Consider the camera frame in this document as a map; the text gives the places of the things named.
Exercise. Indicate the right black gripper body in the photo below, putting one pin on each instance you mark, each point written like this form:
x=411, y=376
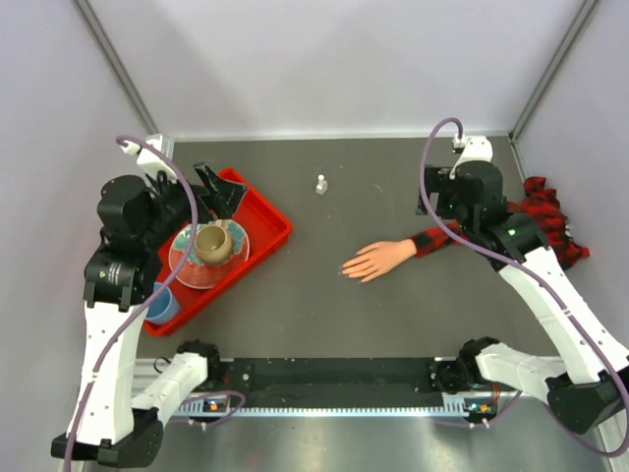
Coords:
x=436, y=180

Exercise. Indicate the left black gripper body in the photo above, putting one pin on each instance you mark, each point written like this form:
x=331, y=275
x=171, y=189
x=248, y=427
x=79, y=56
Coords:
x=172, y=206

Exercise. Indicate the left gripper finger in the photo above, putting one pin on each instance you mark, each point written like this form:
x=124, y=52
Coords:
x=228, y=198
x=209, y=179

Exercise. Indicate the clear nail polish bottle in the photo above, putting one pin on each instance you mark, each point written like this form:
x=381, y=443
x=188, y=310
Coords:
x=321, y=185

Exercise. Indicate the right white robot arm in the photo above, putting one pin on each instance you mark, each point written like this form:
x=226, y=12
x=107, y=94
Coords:
x=587, y=382

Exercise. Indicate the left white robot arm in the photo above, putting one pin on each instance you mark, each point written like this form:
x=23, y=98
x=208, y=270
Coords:
x=111, y=426

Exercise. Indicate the red plastic tray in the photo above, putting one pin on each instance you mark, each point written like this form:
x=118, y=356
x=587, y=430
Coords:
x=256, y=231

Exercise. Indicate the beige ceramic mug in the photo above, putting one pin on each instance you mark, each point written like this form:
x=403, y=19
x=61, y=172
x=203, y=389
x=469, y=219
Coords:
x=214, y=244

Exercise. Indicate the mannequin hand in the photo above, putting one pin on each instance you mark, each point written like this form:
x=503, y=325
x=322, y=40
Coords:
x=378, y=259

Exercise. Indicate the red and teal plate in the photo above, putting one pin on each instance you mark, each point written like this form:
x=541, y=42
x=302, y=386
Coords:
x=196, y=274

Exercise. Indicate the red plaid shirt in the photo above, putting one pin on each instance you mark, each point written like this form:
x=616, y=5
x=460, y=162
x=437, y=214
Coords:
x=543, y=206

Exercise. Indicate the blue plastic cup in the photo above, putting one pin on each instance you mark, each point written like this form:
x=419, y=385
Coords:
x=163, y=308

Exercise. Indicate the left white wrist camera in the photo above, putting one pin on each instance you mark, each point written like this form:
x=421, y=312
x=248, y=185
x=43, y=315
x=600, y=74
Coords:
x=147, y=161

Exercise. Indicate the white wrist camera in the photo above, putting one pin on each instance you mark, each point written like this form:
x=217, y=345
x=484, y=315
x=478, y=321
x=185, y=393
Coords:
x=147, y=161
x=470, y=149

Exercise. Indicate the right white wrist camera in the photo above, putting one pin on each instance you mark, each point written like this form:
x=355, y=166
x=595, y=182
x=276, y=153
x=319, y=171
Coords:
x=470, y=149

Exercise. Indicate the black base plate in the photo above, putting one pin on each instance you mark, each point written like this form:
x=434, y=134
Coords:
x=333, y=382

